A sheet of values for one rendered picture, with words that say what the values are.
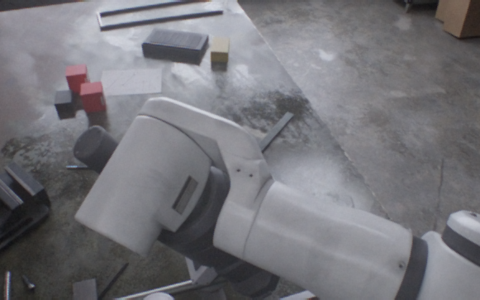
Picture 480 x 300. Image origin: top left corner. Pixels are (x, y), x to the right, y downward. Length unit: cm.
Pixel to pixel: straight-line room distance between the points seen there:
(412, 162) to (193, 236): 195
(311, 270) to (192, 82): 74
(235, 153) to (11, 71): 90
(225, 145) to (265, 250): 8
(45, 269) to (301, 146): 52
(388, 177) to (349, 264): 183
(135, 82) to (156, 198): 69
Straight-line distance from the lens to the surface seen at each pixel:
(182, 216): 32
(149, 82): 97
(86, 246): 67
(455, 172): 230
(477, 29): 378
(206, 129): 30
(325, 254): 26
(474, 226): 25
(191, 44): 107
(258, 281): 44
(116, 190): 30
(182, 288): 51
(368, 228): 27
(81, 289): 59
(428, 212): 202
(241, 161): 28
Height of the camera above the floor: 143
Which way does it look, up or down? 45 degrees down
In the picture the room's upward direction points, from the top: 4 degrees clockwise
